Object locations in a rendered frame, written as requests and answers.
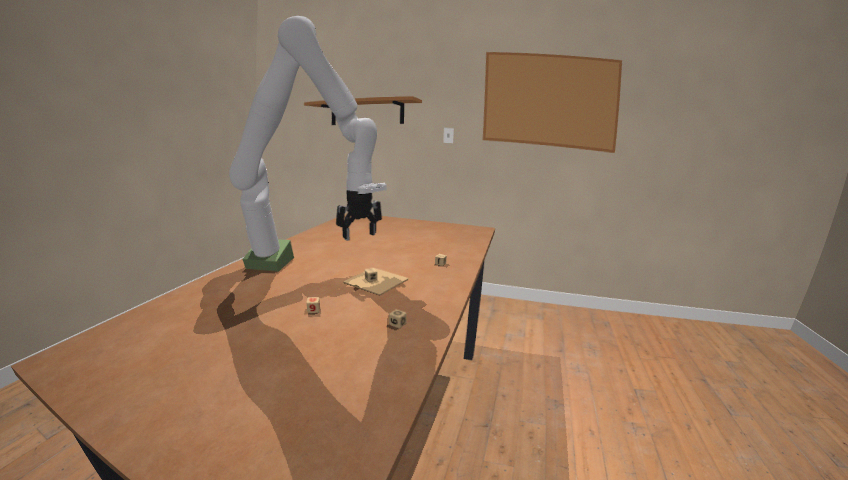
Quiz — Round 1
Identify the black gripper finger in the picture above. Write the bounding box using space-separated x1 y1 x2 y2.
336 205 361 241
364 200 382 236

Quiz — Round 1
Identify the tan flat mat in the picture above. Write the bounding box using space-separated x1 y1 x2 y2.
343 268 409 296

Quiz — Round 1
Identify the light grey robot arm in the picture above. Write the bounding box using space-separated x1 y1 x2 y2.
229 16 387 257

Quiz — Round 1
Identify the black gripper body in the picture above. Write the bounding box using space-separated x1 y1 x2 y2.
347 190 372 220

